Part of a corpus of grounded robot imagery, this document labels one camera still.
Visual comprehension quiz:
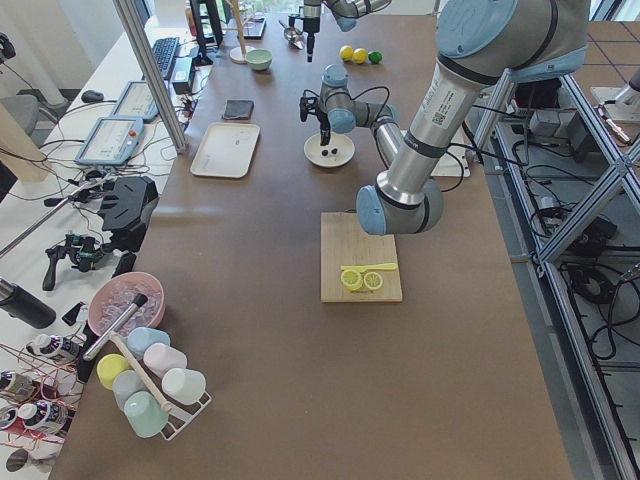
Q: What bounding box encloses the pink cup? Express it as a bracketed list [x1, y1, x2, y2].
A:
[143, 342, 188, 378]

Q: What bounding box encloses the teach pendant near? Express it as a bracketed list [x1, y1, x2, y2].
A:
[74, 116, 144, 167]

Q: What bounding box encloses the white cup rack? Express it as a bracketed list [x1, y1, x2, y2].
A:
[110, 333, 214, 441]

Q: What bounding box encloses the metal muddler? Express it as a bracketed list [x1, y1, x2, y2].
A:
[82, 293, 148, 361]

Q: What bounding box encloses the grey folded cloth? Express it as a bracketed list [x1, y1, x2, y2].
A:
[222, 99, 254, 120]

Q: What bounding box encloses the light blue cup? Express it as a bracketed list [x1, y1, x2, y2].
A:
[126, 327, 171, 359]

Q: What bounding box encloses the black thermos bottle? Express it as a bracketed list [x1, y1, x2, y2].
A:
[1, 278, 56, 329]

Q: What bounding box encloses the white cup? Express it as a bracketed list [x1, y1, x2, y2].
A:
[162, 368, 206, 405]

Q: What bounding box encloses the metal scoop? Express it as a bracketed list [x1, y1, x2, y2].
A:
[279, 20, 305, 50]

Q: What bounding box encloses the yellow lemon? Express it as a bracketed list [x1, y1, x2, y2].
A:
[339, 45, 354, 62]
[351, 48, 369, 64]

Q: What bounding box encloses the teach pendant far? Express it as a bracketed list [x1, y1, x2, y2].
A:
[111, 81, 159, 123]

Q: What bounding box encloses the mint green cup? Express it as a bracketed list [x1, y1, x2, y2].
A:
[124, 391, 169, 438]

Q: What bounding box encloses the teach pendant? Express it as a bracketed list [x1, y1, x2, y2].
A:
[111, 81, 159, 123]
[74, 116, 144, 167]

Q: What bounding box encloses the aluminium frame post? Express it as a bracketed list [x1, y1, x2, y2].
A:
[113, 0, 188, 154]

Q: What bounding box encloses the light green bowl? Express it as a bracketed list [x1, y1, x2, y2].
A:
[245, 48, 273, 72]

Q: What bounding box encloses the lemon slice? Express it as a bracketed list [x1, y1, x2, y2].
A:
[362, 271, 384, 291]
[340, 269, 363, 292]

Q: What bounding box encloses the pink bowl with ice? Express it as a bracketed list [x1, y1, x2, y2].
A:
[88, 272, 166, 337]

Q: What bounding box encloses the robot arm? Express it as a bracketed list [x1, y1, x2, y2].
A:
[299, 0, 392, 63]
[317, 1, 590, 235]

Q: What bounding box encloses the cream rabbit tray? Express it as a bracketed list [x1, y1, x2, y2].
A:
[190, 122, 260, 179]

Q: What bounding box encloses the yellow cup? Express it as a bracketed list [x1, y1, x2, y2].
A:
[97, 353, 131, 390]

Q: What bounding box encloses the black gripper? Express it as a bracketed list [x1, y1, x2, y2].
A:
[303, 16, 320, 62]
[315, 109, 331, 146]

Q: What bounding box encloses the white camera pole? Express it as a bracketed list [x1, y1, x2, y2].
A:
[397, 127, 474, 178]

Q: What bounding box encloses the green lime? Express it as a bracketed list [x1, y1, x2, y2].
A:
[368, 50, 383, 65]

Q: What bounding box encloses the white plate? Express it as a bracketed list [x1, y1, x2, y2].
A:
[303, 133, 355, 168]

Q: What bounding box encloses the wooden mug tree stand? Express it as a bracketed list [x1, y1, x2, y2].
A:
[224, 0, 247, 64]

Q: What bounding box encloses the black keyboard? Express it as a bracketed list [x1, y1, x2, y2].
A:
[152, 37, 180, 80]

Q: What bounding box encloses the grey cup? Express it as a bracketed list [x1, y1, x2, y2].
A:
[112, 370, 146, 411]

